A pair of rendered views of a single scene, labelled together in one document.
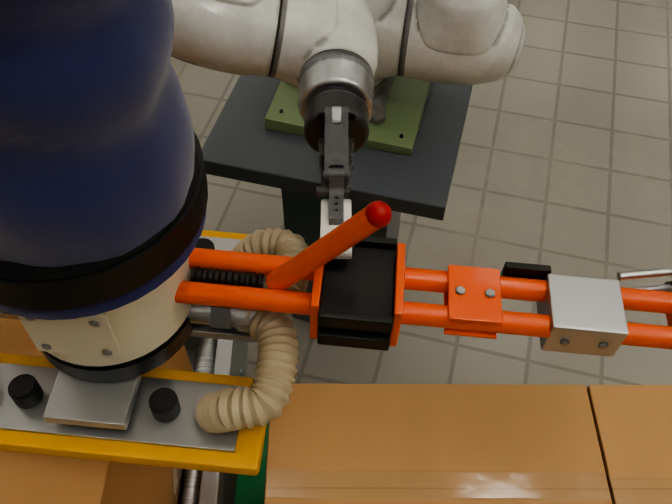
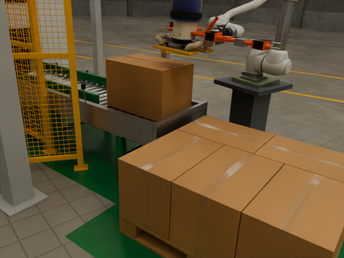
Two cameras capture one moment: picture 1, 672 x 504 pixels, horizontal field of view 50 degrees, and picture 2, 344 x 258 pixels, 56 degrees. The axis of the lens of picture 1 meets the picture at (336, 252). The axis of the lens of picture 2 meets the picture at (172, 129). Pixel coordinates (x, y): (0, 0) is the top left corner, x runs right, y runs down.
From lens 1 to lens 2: 195 cm
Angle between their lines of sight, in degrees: 41
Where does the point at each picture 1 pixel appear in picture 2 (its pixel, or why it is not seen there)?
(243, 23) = (220, 22)
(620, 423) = (277, 139)
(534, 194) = not seen: hidden behind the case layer
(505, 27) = (284, 60)
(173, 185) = (195, 7)
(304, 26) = (229, 24)
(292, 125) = (236, 79)
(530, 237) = not seen: hidden behind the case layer
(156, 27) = not seen: outside the picture
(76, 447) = (169, 48)
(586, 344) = (239, 43)
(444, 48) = (270, 61)
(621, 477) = (269, 143)
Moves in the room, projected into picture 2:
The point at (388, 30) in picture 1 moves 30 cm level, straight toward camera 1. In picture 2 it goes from (260, 57) to (241, 61)
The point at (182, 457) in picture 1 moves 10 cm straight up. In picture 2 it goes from (180, 50) to (181, 35)
